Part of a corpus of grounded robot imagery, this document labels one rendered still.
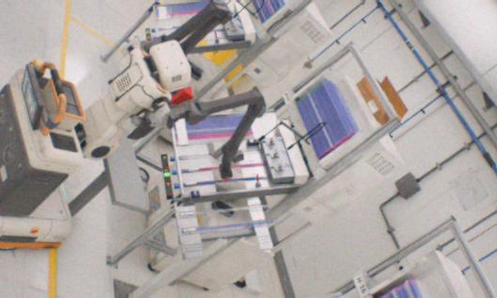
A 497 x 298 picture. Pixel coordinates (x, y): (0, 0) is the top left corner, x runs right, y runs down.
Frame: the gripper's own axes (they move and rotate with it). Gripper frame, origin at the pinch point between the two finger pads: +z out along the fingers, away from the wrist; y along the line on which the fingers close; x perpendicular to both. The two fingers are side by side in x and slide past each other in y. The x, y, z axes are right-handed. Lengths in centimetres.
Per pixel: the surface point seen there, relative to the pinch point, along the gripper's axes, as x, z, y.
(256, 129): -29, 1, 42
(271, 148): -32.1, -4.9, 18.0
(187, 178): 21.7, 1.0, 5.2
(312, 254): -96, 157, 40
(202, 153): 9.6, 0.9, 25.0
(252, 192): -14.5, 1.9, -10.0
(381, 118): -105, -19, 22
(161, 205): 35, 57, 33
